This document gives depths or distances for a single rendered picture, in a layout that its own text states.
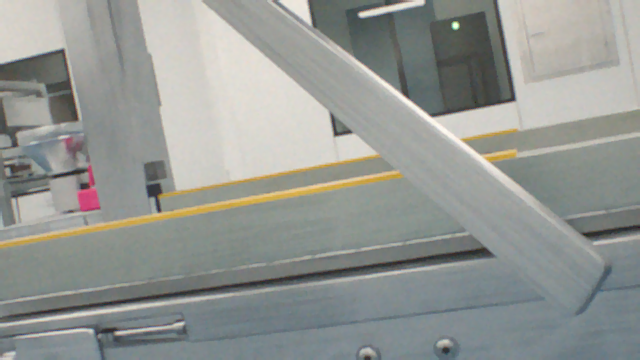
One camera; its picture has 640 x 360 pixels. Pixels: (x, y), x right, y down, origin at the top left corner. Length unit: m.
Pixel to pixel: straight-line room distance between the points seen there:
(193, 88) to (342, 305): 5.37
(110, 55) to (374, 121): 0.49
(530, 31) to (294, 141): 1.93
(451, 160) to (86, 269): 0.24
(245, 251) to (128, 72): 0.40
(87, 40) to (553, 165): 0.53
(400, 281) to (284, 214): 0.07
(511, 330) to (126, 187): 0.47
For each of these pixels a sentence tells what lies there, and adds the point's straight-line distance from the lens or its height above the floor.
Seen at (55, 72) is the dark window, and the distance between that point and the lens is 6.21.
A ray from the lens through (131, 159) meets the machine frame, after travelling 0.73.
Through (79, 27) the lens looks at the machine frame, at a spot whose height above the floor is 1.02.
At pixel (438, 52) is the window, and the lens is 5.42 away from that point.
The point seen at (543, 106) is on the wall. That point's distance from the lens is 5.46.
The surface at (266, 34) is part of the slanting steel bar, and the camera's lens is 0.33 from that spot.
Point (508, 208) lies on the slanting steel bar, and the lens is 0.24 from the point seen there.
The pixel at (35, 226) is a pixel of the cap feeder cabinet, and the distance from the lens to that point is 3.04.
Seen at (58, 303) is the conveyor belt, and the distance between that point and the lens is 0.46.
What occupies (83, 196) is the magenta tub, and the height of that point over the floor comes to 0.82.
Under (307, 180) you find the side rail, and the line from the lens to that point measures 0.64.
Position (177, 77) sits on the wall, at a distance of 5.76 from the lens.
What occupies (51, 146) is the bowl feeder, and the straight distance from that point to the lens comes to 3.16.
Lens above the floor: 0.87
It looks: 3 degrees down
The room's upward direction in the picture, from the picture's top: 11 degrees counter-clockwise
